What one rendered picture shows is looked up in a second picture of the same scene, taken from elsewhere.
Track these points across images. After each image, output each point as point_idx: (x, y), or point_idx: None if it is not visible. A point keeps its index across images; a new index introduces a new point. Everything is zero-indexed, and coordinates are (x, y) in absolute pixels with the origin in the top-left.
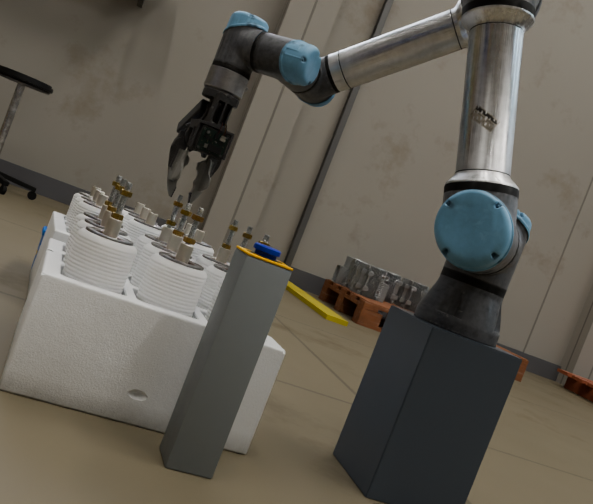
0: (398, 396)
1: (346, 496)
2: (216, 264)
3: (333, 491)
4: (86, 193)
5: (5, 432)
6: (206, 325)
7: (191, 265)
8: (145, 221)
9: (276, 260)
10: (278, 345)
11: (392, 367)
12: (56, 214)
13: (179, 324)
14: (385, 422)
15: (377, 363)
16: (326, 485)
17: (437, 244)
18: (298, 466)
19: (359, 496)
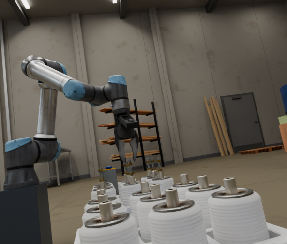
0: (48, 209)
1: (62, 240)
2: (110, 184)
3: (66, 240)
4: (249, 191)
5: None
6: (118, 190)
7: (124, 179)
8: (150, 192)
9: (105, 169)
10: (90, 200)
11: (44, 204)
12: (275, 225)
13: None
14: (48, 220)
15: (40, 208)
16: (67, 241)
17: (57, 156)
18: (72, 243)
19: (55, 243)
